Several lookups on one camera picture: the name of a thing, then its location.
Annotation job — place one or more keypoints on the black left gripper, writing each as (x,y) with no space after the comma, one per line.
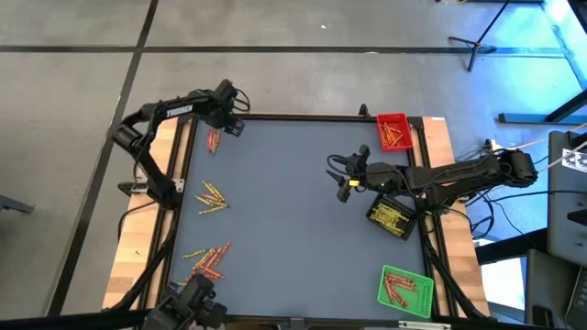
(220,110)

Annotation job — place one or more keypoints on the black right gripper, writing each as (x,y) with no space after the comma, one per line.
(376,176)

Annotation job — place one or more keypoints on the yellow green crayon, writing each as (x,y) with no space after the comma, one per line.
(390,214)
(205,201)
(389,219)
(195,253)
(213,210)
(399,229)

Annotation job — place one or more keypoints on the pink crayon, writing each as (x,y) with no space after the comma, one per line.
(212,197)
(406,284)

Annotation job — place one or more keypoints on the red crayon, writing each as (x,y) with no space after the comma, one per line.
(390,291)
(401,276)
(400,298)
(222,252)

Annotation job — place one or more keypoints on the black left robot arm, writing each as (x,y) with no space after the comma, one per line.
(179,111)

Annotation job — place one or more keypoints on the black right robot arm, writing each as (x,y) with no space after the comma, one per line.
(458,174)

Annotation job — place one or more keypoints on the black plastic basket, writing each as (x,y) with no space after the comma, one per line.
(373,201)

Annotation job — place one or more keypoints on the red plastic basket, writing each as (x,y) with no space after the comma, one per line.
(379,117)

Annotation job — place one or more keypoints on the grey table mat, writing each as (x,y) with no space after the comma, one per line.
(284,206)

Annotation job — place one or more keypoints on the yellow power plug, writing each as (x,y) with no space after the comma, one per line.
(490,146)

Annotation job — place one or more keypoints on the green plastic basket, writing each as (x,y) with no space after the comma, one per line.
(424,298)

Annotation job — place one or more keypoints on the black floor stand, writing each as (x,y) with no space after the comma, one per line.
(486,32)

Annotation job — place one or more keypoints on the grey cabinet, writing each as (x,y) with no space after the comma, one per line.
(564,220)

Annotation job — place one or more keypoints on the grey floor object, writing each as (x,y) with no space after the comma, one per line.
(14,204)

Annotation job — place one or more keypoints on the printed marker tag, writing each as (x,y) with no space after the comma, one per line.
(577,160)

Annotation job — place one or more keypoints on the grey box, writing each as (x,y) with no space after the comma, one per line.
(550,284)

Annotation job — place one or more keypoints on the black frame clamp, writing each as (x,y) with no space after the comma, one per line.
(363,110)

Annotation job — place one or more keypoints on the black aluminium table frame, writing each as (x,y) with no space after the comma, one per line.
(298,116)

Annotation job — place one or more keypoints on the white metal bracket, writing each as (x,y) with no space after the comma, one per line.
(179,185)

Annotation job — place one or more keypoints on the black table-level camera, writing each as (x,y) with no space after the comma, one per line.
(188,304)

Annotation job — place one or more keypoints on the black desk frame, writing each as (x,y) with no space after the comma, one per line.
(541,118)

